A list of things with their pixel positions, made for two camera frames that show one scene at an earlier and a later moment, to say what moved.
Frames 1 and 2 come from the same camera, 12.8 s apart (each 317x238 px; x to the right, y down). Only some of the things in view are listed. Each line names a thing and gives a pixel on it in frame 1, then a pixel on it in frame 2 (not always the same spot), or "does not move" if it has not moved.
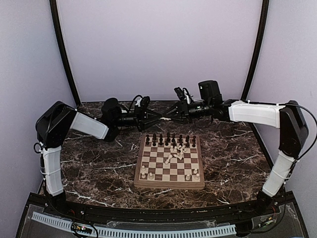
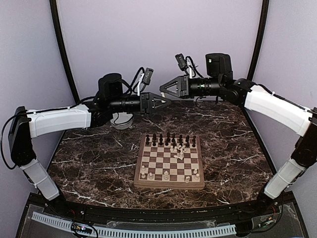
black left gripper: (141, 118) → (146, 104)
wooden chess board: (170, 161) does not move
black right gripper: (182, 111) → (183, 88)
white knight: (151, 177) does not move
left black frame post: (57, 26) does not move
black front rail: (233, 213) does not move
